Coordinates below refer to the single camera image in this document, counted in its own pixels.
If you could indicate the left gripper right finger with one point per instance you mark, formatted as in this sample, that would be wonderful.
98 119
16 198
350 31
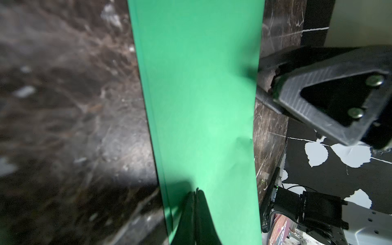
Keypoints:
205 232

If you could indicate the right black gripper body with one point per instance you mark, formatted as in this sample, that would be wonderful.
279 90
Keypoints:
344 93

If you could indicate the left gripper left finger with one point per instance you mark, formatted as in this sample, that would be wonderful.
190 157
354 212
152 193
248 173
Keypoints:
185 234

